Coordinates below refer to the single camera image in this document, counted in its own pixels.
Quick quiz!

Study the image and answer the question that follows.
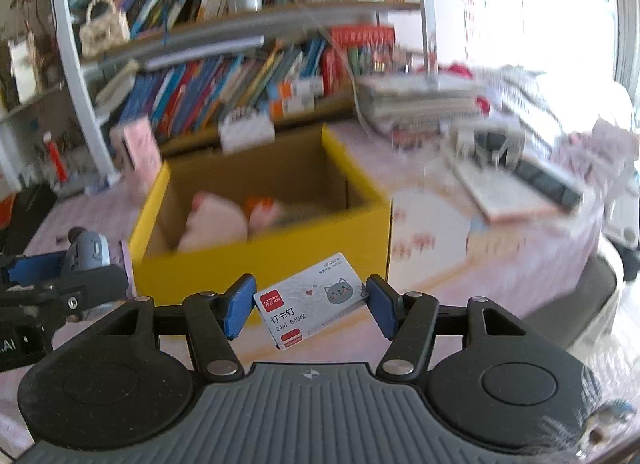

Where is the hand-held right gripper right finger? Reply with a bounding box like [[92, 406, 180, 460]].
[[366, 274, 547, 382]]

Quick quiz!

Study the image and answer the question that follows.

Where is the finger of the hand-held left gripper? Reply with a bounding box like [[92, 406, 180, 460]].
[[30, 265, 129, 329], [0, 254, 67, 291]]

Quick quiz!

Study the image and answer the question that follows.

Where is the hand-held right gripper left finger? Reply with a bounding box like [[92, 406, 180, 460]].
[[70, 274, 257, 381]]

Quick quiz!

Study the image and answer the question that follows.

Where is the grey-blue toy car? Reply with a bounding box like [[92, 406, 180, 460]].
[[60, 228, 117, 289]]

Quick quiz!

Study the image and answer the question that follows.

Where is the yellow cardboard box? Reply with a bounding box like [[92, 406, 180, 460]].
[[129, 124, 393, 305]]

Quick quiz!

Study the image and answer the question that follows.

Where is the small white staple box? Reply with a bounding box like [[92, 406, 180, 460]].
[[252, 252, 371, 352]]

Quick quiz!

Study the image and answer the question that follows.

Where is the black flat object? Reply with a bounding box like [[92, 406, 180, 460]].
[[0, 184, 58, 257]]

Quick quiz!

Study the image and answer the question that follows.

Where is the pink checked tablecloth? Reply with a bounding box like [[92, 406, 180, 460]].
[[0, 119, 616, 464]]

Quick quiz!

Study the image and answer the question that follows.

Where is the large pink plush pig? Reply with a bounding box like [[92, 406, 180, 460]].
[[177, 191, 249, 251]]

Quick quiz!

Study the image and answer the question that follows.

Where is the small pink plush toy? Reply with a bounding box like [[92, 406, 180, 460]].
[[244, 196, 287, 235]]

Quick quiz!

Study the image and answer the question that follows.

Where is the red pen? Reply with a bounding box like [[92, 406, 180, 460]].
[[42, 131, 64, 185]]

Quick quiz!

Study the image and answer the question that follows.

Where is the pink cylinder humidifier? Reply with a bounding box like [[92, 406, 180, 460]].
[[110, 116, 163, 201]]

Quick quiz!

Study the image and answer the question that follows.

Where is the white metal bookshelf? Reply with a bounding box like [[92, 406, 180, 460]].
[[50, 0, 442, 185]]

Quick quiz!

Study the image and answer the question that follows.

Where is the open notebook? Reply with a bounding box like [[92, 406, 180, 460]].
[[452, 124, 587, 223]]

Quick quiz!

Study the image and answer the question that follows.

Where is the white quilted purse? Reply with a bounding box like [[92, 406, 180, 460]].
[[218, 108, 276, 152]]

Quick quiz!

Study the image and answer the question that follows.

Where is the black chair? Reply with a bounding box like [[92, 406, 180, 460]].
[[524, 234, 627, 351]]

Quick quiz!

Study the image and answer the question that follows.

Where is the orange and white box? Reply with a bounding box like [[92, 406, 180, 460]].
[[277, 78, 324, 100], [270, 94, 317, 119]]

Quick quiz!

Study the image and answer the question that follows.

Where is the stack of magazines and papers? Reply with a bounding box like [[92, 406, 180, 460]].
[[357, 74, 482, 135]]

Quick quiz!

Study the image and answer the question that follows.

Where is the row of blue and red books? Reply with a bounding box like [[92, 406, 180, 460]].
[[95, 26, 397, 145]]

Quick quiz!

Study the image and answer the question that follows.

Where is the cream quilted purse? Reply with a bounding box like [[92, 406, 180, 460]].
[[80, 0, 131, 58]]

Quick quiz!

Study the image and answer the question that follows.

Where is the white blanket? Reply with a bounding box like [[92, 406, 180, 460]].
[[475, 64, 640, 187]]

